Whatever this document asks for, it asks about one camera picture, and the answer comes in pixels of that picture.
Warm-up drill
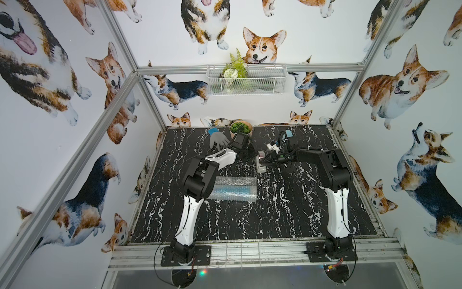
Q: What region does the white tape dispenser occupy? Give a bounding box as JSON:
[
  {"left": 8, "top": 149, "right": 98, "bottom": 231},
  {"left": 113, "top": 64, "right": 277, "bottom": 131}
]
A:
[{"left": 256, "top": 151, "right": 267, "bottom": 173}]

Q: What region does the clear bubble wrap sheet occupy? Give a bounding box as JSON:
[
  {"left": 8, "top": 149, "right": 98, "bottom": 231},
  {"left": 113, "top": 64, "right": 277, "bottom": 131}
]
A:
[{"left": 208, "top": 177, "right": 257, "bottom": 202}]

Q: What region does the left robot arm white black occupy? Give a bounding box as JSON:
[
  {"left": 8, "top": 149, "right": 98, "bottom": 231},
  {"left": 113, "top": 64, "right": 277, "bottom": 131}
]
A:
[{"left": 169, "top": 128, "right": 257, "bottom": 264}]

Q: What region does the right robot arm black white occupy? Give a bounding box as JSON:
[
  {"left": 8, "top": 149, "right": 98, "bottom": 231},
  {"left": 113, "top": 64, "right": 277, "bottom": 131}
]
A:
[{"left": 257, "top": 130, "right": 357, "bottom": 262}]

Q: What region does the beige pot green plant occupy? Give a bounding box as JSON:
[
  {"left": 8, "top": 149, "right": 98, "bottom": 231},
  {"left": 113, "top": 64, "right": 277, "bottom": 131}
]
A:
[{"left": 229, "top": 120, "right": 253, "bottom": 138}]

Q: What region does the grey glove blue cuff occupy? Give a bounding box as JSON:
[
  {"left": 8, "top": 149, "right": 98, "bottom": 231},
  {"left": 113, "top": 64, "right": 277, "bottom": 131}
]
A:
[{"left": 208, "top": 127, "right": 230, "bottom": 151}]

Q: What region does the green fern in basket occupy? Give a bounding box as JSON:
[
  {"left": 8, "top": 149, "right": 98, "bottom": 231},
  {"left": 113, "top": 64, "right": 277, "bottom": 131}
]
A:
[{"left": 221, "top": 49, "right": 249, "bottom": 93}]

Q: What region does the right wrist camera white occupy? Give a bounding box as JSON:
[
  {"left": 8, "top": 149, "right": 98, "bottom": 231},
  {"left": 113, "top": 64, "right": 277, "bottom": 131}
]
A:
[{"left": 266, "top": 143, "right": 281, "bottom": 154}]

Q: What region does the white wire wall basket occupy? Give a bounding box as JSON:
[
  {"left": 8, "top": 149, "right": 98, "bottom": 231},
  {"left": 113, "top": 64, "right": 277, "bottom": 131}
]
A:
[{"left": 206, "top": 64, "right": 288, "bottom": 96}]

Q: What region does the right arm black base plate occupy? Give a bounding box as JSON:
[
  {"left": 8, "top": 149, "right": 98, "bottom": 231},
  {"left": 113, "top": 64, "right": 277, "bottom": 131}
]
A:
[{"left": 304, "top": 241, "right": 358, "bottom": 263}]

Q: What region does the aluminium front rail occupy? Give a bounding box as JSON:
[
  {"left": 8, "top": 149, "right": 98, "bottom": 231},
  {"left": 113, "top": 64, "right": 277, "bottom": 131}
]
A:
[{"left": 108, "top": 238, "right": 405, "bottom": 271}]

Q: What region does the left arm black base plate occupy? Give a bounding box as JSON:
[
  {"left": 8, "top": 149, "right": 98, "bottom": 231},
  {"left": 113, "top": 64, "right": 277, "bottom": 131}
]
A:
[{"left": 161, "top": 245, "right": 212, "bottom": 267}]

